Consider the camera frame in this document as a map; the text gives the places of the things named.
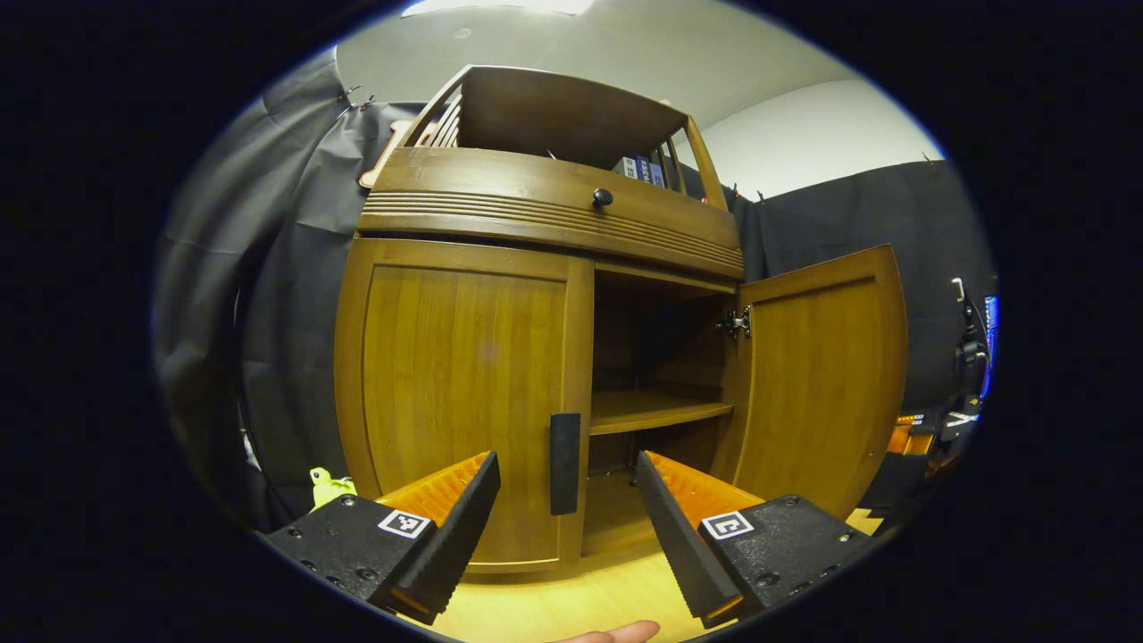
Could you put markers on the dark equipment stand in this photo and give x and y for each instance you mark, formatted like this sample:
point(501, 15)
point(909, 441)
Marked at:
point(969, 353)

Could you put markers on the wooden shoe cabinet door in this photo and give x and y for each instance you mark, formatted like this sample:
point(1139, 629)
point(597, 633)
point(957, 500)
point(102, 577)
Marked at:
point(464, 375)
point(821, 375)

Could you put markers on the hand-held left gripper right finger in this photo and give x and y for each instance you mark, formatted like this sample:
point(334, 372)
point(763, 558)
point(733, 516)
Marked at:
point(679, 545)

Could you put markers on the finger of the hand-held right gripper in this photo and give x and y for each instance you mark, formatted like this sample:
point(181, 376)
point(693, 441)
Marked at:
point(909, 436)

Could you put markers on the wooden double-door shoe cabinet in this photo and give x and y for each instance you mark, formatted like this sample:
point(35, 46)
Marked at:
point(554, 112)

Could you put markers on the metal door hinge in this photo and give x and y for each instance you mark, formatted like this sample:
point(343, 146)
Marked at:
point(737, 322)

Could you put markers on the wooden inner shelf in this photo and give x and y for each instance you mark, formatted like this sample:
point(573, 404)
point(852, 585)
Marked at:
point(643, 411)

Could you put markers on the green frog plush toy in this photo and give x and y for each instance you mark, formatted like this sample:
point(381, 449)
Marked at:
point(329, 489)

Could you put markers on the wooden drawer front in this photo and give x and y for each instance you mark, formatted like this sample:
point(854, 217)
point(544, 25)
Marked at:
point(500, 192)

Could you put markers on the ceiling light panel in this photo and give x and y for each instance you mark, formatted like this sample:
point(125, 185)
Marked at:
point(496, 6)

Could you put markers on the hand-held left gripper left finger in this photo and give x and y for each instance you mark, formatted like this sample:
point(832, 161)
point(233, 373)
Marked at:
point(460, 527)

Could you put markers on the black backdrop cloth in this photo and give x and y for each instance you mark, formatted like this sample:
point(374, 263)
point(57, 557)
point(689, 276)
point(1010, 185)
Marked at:
point(286, 313)

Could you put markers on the blue lit strip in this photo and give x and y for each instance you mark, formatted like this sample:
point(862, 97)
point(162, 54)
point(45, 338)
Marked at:
point(990, 344)

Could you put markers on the black round drawer knob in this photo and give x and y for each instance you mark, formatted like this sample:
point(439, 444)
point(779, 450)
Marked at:
point(603, 198)

